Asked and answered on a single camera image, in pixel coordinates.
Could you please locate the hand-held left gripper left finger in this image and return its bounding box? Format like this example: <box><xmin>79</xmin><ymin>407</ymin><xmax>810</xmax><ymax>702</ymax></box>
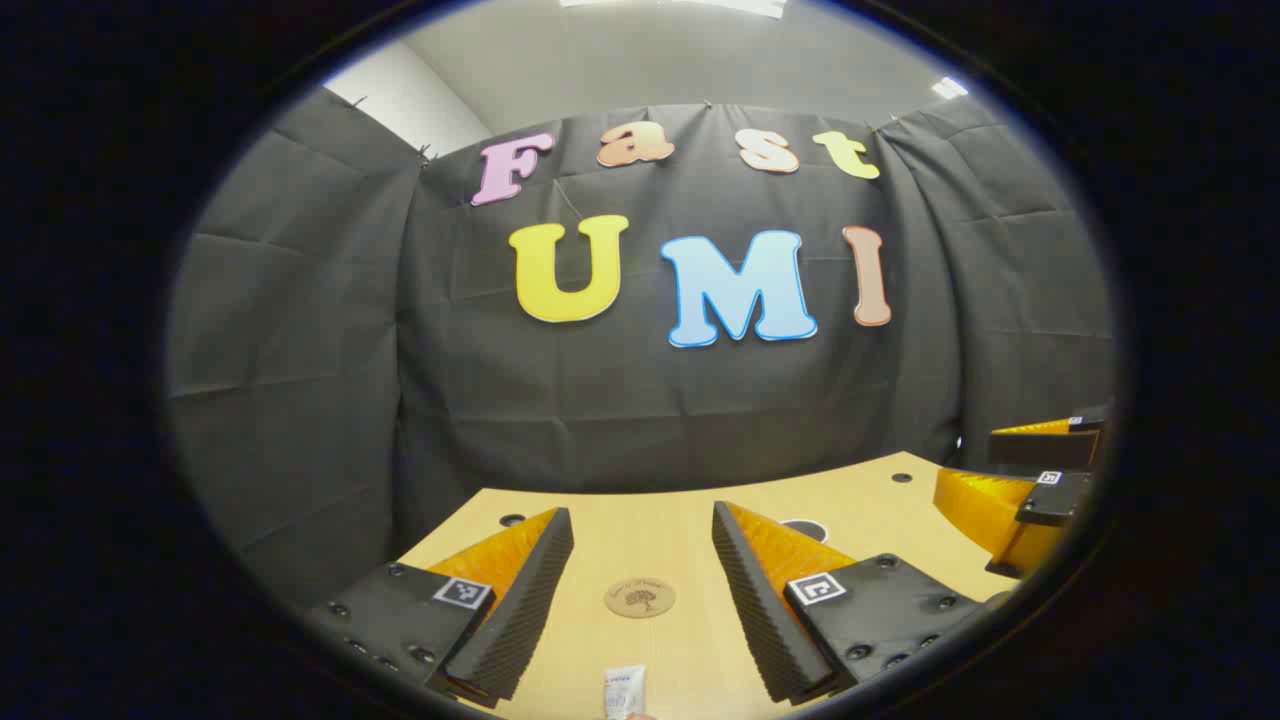
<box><xmin>305</xmin><ymin>507</ymin><xmax>576</xmax><ymax>711</ymax></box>

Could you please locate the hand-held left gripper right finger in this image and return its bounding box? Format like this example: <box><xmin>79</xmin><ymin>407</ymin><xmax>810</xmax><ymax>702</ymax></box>
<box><xmin>711</xmin><ymin>500</ymin><xmax>1011</xmax><ymax>706</ymax></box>

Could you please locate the black backdrop cloth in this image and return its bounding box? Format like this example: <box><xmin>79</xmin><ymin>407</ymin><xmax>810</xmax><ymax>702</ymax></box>
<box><xmin>165</xmin><ymin>85</ymin><xmax>1116</xmax><ymax>611</ymax></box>

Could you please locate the round wooden coaster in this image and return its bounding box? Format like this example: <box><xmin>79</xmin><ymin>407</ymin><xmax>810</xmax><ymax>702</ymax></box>
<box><xmin>603</xmin><ymin>577</ymin><xmax>677</xmax><ymax>620</ymax></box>

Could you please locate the light wooden desktop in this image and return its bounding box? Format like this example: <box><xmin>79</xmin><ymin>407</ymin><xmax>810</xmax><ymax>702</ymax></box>
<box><xmin>395</xmin><ymin>450</ymin><xmax>1016</xmax><ymax>720</ymax></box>

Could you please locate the white toothpaste tube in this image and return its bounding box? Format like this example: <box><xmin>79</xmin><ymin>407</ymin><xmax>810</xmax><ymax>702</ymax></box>
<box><xmin>602</xmin><ymin>664</ymin><xmax>648</xmax><ymax>720</ymax></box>

